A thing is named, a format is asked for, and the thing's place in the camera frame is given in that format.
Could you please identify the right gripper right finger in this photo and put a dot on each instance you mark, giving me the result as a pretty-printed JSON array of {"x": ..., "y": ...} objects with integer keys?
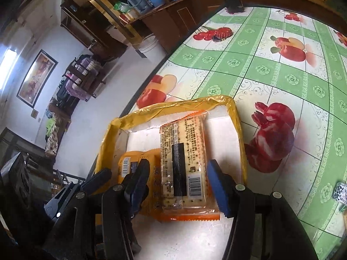
[{"x": 263, "y": 227}]

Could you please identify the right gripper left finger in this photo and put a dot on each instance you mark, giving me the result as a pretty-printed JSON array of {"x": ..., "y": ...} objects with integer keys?
[{"x": 120, "y": 204}]

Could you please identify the orange snack bag with barcode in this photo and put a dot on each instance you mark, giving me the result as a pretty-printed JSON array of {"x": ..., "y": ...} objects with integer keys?
[{"x": 139, "y": 172}]

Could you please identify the orange cracker pack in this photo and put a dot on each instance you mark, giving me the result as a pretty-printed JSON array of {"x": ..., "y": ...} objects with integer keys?
[{"x": 185, "y": 191}]

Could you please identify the blue white candy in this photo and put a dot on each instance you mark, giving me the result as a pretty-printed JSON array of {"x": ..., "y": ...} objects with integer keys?
[{"x": 339, "y": 193}]

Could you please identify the yellow white tray box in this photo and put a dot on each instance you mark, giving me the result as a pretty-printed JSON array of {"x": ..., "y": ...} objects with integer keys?
[{"x": 139, "y": 131}]

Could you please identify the wooden chair with cloth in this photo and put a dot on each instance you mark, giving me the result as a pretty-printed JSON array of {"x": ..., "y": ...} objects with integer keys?
[{"x": 84, "y": 76}]

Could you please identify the white plastic bucket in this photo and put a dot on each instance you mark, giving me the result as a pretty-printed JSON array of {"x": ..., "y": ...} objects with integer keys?
[{"x": 148, "y": 43}]

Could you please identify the green plastic bag on shelf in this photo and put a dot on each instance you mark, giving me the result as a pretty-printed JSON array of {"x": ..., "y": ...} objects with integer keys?
[{"x": 122, "y": 7}]

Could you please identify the grey thermos jug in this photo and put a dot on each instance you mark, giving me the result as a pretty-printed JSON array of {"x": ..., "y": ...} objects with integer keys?
[{"x": 141, "y": 6}]

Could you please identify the small black jar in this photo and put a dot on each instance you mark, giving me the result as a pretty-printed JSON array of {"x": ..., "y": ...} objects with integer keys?
[{"x": 234, "y": 6}]

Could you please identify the framed wall painting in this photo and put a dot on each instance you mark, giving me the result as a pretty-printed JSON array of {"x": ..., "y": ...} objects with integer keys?
[{"x": 35, "y": 78}]

